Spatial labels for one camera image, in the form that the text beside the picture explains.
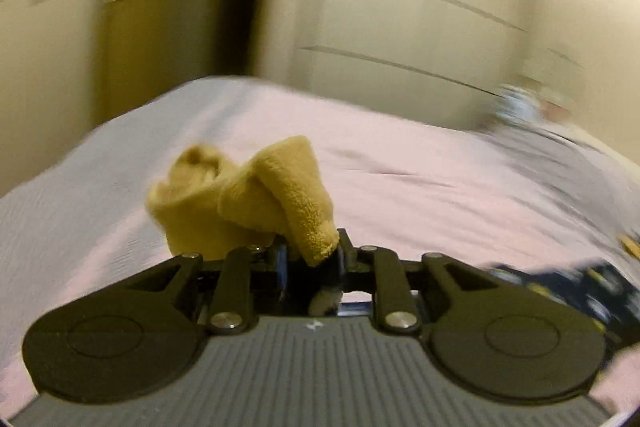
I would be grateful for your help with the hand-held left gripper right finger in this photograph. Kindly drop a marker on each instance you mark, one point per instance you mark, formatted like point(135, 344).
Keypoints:
point(349, 266)

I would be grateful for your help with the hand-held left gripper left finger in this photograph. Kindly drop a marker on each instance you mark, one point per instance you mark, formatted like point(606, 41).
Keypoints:
point(279, 272)

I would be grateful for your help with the navy printed pajama pants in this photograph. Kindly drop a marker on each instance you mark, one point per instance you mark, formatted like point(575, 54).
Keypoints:
point(280, 187)

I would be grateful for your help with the pile of light blue clothes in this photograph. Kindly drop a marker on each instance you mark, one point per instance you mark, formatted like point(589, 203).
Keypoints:
point(517, 104)

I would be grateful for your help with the bed with pink grey duvet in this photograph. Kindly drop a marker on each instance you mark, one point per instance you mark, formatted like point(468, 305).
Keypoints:
point(425, 187)

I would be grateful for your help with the cream wardrobe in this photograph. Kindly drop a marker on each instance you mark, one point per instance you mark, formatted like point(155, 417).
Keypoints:
point(400, 7)

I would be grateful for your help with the cream door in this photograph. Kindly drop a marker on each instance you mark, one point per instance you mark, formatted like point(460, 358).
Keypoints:
point(155, 7)

